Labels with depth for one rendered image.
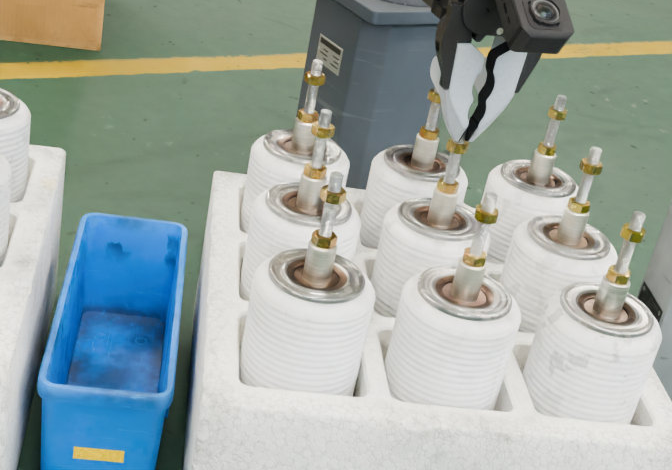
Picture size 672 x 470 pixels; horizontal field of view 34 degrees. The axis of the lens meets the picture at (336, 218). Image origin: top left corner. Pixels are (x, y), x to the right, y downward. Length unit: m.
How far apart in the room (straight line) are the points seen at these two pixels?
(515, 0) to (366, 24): 0.58
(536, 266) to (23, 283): 0.43
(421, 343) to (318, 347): 0.08
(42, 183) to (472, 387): 0.46
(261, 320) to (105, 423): 0.18
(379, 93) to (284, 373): 0.64
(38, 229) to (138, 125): 0.68
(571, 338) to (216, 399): 0.28
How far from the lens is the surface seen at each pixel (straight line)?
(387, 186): 1.05
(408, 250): 0.95
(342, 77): 1.43
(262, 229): 0.94
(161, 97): 1.78
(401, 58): 1.42
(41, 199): 1.06
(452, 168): 0.96
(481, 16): 0.89
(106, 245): 1.19
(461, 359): 0.86
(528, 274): 0.99
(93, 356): 1.16
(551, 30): 0.83
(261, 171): 1.04
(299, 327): 0.83
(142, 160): 1.57
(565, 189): 1.11
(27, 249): 0.99
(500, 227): 1.10
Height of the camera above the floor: 0.68
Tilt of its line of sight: 27 degrees down
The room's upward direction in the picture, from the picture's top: 12 degrees clockwise
